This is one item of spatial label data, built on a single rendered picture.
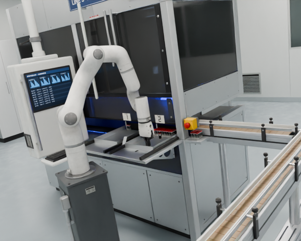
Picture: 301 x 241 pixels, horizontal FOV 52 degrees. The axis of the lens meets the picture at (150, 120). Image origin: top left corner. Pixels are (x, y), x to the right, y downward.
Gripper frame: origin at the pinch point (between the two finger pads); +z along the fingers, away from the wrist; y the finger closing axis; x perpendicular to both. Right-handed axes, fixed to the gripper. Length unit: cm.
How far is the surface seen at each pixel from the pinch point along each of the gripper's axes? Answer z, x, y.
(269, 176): -1, 18, -87
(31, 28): -88, 9, 95
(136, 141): 3.7, -8.8, 19.6
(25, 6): -104, 9, 96
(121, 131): 4, -26, 53
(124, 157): 4.5, 16.3, 6.7
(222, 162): 24, -38, -32
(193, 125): -6.7, -23.4, -21.5
